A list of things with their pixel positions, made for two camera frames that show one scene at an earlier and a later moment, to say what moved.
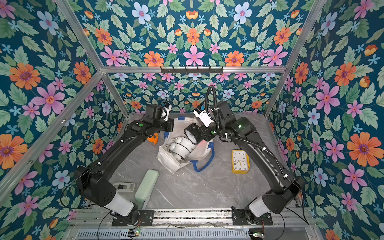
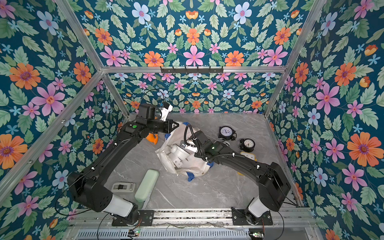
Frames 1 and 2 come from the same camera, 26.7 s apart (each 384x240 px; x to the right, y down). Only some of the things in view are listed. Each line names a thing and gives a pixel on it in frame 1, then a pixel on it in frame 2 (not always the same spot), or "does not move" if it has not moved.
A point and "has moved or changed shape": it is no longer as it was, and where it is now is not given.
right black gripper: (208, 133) → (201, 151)
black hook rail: (192, 70) does not move
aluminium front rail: (212, 218) does not move
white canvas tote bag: (172, 164) has moved or changed shape
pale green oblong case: (146, 185) does not move
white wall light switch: (124, 186) does not move
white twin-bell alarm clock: (184, 142) → (179, 154)
